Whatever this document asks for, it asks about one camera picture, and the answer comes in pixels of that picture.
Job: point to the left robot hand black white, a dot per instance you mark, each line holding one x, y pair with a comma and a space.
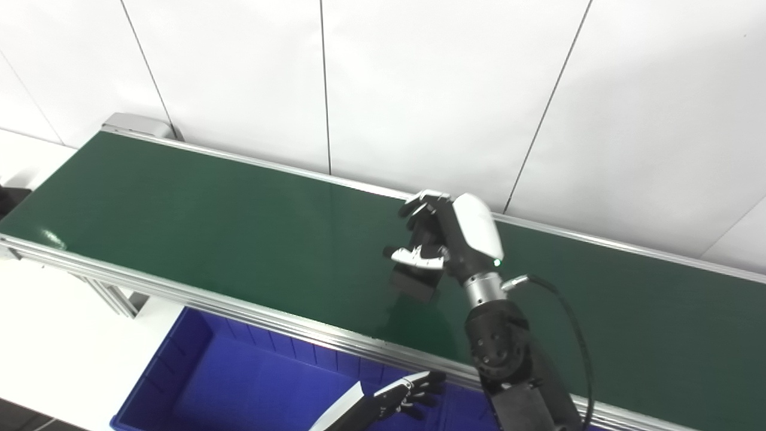
383, 407

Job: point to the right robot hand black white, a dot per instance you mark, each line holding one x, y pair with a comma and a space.
473, 239

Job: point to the black block with cylinder part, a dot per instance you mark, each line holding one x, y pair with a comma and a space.
413, 284

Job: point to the green conveyor belt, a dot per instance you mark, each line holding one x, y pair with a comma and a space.
239, 239
179, 293

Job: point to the aluminium conveyor leg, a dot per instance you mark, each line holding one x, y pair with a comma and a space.
114, 296

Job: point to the black box device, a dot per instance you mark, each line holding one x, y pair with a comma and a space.
12, 202

